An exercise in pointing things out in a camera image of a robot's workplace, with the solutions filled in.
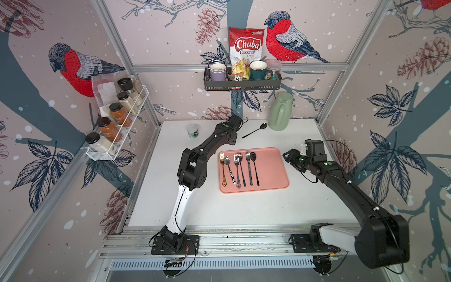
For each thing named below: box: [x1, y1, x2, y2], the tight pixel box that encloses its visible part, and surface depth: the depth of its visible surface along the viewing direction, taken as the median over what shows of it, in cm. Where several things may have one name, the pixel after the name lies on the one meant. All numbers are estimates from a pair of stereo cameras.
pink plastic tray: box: [218, 147, 290, 194], surface depth 98 cm
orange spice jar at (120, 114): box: [109, 102, 133, 127], surface depth 73 cm
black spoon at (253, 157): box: [249, 151, 260, 187], surface depth 103 cm
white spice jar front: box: [85, 132, 118, 156], surface depth 62 cm
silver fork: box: [233, 153, 242, 189], surface depth 102 cm
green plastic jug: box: [267, 91, 294, 132], surface depth 103 cm
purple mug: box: [209, 63, 227, 82], surface depth 85 cm
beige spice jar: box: [116, 91, 137, 116], surface depth 78 cm
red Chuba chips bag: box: [228, 27, 265, 80], surface depth 82 cm
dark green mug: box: [249, 60, 274, 81], surface depth 85 cm
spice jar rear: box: [117, 77, 143, 107], surface depth 81 cm
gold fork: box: [219, 153, 228, 187], surface depth 99 cm
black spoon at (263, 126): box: [241, 122, 268, 139], surface depth 120 cm
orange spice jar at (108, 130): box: [96, 116, 124, 143], surface depth 68 cm
